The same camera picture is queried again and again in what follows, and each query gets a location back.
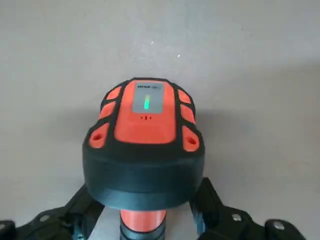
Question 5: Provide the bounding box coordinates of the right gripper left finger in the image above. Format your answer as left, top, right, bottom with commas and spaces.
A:
0, 182, 106, 240

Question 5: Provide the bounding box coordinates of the orange black barcode scanner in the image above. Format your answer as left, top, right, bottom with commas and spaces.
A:
82, 76, 206, 240

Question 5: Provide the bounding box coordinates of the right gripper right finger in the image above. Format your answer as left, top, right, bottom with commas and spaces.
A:
189, 176, 312, 240

